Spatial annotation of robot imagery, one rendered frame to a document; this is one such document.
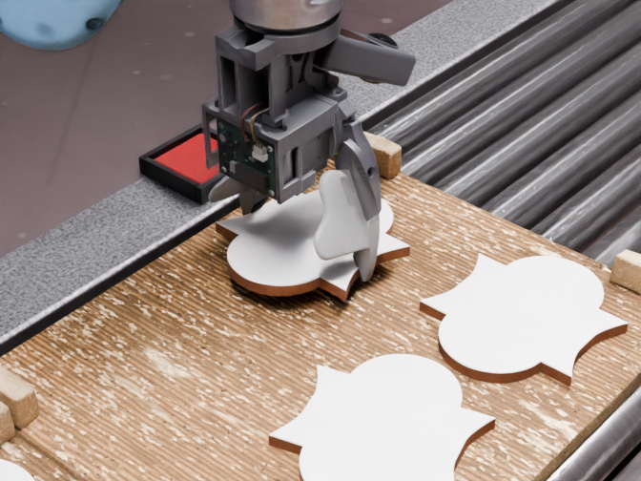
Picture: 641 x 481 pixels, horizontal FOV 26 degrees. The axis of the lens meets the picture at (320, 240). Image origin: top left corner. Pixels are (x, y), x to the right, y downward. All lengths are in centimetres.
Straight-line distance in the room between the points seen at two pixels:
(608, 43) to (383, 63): 48
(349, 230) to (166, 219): 22
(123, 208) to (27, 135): 190
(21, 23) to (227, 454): 31
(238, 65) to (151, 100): 224
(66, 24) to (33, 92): 247
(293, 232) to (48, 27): 35
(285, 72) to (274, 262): 16
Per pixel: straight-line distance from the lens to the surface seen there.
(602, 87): 135
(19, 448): 93
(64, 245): 113
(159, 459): 91
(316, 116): 93
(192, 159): 120
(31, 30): 76
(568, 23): 146
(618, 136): 128
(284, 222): 106
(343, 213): 98
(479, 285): 103
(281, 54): 91
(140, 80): 323
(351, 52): 95
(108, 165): 293
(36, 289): 109
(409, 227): 110
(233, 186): 103
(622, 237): 114
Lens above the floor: 157
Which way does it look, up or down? 36 degrees down
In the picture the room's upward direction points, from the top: straight up
